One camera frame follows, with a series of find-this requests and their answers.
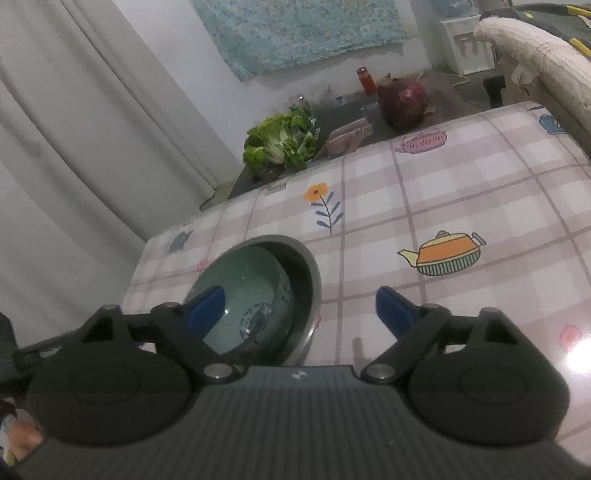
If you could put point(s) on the green leafy lettuce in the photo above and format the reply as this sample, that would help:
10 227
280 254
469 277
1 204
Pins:
279 143

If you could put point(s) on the small steel bowl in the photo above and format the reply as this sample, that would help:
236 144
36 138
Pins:
301 277

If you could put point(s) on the wide steel bowl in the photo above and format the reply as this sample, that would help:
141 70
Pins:
311 323

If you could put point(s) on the dark blanket yellow trim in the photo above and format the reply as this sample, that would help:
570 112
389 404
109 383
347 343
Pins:
545 14

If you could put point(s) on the rolled white quilt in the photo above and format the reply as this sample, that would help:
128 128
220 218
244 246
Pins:
545 69

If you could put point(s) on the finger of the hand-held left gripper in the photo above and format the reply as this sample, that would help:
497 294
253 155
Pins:
44 356

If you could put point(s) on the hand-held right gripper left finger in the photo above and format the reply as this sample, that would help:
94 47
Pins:
203 309

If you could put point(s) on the dark green ceramic bowl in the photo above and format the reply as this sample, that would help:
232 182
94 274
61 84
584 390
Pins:
251 281

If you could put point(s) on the small red jar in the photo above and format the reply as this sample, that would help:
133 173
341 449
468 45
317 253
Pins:
364 81

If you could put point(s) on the pink cloth bag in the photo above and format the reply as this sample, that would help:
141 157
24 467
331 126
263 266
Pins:
348 138

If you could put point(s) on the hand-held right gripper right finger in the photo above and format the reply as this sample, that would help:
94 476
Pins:
392 314

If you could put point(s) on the person's left hand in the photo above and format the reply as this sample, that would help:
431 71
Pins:
25 438

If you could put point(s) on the white water dispenser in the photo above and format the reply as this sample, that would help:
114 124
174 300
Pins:
468 46

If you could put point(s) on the white curtain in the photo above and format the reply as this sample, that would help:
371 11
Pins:
83 138

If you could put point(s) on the teal patterned wall cloth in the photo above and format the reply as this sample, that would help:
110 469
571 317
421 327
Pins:
300 32

